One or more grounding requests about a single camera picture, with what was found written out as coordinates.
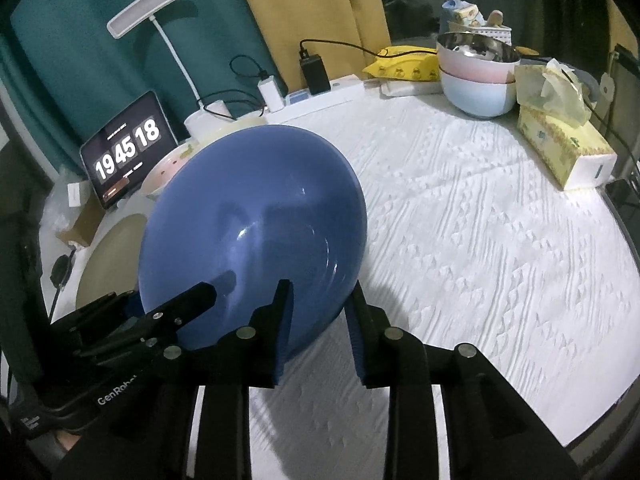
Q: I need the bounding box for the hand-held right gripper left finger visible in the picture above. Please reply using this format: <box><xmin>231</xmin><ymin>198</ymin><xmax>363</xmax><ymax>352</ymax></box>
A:
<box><xmin>55</xmin><ymin>279</ymin><xmax>294</xmax><ymax>480</ymax></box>

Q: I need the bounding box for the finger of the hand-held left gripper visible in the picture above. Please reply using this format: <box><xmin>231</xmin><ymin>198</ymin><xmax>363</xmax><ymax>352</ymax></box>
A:
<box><xmin>142</xmin><ymin>282</ymin><xmax>218</xmax><ymax>347</ymax></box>
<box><xmin>69</xmin><ymin>291</ymin><xmax>147</xmax><ymax>357</ymax></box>

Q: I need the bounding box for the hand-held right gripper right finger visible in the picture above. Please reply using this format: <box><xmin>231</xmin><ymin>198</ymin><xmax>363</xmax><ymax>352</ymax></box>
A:
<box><xmin>344</xmin><ymin>284</ymin><xmax>581</xmax><ymax>480</ymax></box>

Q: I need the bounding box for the beige plate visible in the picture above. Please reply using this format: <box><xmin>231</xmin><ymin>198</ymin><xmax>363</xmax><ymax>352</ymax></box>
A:
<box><xmin>75</xmin><ymin>212</ymin><xmax>150</xmax><ymax>311</ymax></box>

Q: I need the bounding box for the large blue bowl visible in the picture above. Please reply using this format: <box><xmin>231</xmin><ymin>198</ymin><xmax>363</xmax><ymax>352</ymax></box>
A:
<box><xmin>139</xmin><ymin>125</ymin><xmax>369</xmax><ymax>356</ymax></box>

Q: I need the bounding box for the pink strawberry bowl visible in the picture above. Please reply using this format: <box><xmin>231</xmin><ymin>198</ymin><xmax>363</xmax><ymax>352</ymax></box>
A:
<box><xmin>140</xmin><ymin>141</ymin><xmax>198</xmax><ymax>201</ymax></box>

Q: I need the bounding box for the black round puck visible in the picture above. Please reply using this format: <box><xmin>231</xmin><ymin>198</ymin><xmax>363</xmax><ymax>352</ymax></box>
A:
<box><xmin>50</xmin><ymin>255</ymin><xmax>76</xmax><ymax>289</ymax></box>

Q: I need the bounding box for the cardboard box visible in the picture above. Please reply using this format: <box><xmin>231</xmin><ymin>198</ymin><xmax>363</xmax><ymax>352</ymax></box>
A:
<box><xmin>55</xmin><ymin>190</ymin><xmax>106</xmax><ymax>247</ymax></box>

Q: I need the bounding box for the white textured tablecloth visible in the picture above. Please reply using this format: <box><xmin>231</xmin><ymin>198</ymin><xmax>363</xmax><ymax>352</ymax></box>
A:
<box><xmin>47</xmin><ymin>87</ymin><xmax>632</xmax><ymax>480</ymax></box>

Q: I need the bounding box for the clear plastic bag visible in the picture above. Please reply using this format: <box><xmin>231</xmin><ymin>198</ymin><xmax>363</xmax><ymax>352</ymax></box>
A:
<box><xmin>42</xmin><ymin>165</ymin><xmax>91</xmax><ymax>241</ymax></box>

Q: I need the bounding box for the tablet with clock display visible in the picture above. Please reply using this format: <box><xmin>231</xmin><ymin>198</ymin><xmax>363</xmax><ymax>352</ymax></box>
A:
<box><xmin>80</xmin><ymin>91</ymin><xmax>179</xmax><ymax>210</ymax></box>

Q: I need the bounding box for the white charger plug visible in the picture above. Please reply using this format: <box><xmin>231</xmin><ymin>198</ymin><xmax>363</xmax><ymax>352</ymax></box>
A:
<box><xmin>257</xmin><ymin>75</ymin><xmax>286</xmax><ymax>112</ymax></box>

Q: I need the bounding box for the white power strip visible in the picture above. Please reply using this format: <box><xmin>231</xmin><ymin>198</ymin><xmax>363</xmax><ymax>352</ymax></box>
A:
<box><xmin>265</xmin><ymin>74</ymin><xmax>364</xmax><ymax>124</ymax></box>

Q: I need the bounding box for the black power adapter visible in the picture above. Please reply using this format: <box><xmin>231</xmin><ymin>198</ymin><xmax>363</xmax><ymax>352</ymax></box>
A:
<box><xmin>299</xmin><ymin>55</ymin><xmax>332</xmax><ymax>95</ymax></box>

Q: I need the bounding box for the teal curtain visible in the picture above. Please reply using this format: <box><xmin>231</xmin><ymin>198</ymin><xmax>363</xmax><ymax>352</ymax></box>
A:
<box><xmin>0</xmin><ymin>0</ymin><xmax>286</xmax><ymax>201</ymax></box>

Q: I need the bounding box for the light blue bowl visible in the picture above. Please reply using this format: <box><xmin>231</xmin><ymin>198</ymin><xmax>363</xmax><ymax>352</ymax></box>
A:
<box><xmin>442</xmin><ymin>70</ymin><xmax>516</xmax><ymax>119</ymax></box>

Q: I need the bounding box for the yellow packet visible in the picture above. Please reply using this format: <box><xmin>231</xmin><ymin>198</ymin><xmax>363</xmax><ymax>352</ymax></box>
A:
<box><xmin>362</xmin><ymin>47</ymin><xmax>441</xmax><ymax>81</ymax></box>

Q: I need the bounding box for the yellow tissue box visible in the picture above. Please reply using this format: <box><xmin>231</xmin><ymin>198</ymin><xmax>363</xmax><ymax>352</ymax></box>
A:
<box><xmin>515</xmin><ymin>57</ymin><xmax>617</xmax><ymax>191</ymax></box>

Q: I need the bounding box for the pale pink bowl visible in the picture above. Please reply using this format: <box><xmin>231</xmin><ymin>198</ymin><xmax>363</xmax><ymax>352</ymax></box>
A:
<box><xmin>437</xmin><ymin>50</ymin><xmax>519</xmax><ymax>85</ymax></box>

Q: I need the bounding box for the white desk lamp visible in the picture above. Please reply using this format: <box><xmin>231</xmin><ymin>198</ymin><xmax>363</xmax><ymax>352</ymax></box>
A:
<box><xmin>106</xmin><ymin>0</ymin><xmax>232</xmax><ymax>137</ymax></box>

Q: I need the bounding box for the metal bowl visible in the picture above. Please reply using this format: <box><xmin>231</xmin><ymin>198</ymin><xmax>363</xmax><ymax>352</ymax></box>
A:
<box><xmin>436</xmin><ymin>31</ymin><xmax>521</xmax><ymax>64</ymax></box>

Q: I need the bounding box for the yellow curtain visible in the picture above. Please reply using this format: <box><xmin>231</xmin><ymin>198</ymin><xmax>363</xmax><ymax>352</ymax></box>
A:
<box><xmin>230</xmin><ymin>0</ymin><xmax>392</xmax><ymax>97</ymax></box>

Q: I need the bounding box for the white carton with items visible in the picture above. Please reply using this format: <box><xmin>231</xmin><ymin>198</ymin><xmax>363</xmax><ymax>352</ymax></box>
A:
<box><xmin>440</xmin><ymin>0</ymin><xmax>514</xmax><ymax>41</ymax></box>

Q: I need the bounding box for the thin black puck cable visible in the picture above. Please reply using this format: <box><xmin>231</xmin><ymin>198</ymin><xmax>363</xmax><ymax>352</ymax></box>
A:
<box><xmin>47</xmin><ymin>247</ymin><xmax>77</xmax><ymax>322</ymax></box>

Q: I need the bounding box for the black charger cable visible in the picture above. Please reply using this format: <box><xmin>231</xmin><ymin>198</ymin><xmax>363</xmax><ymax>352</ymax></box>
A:
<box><xmin>229</xmin><ymin>55</ymin><xmax>274</xmax><ymax>87</ymax></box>

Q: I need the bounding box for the black adapter cable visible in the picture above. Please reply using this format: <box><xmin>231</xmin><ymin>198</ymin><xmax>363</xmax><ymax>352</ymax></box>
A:
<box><xmin>299</xmin><ymin>38</ymin><xmax>387</xmax><ymax>61</ymax></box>

